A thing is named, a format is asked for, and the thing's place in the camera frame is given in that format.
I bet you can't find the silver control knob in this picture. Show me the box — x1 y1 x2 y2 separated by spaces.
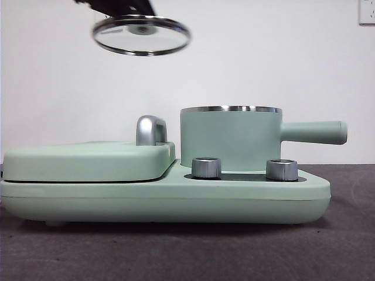
265 159 299 180
190 157 223 179

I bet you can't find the white wall socket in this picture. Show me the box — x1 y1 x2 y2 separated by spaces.
359 0 375 26

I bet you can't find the glass lid with green knob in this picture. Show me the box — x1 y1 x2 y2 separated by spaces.
91 14 192 57

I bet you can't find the mint green steamer pot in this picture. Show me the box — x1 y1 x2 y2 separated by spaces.
179 104 349 172

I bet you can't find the green griddle cover, silver handle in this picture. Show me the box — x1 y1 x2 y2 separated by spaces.
2 115 177 184

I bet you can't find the mint green cooker base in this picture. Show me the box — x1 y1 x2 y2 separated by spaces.
0 157 333 228

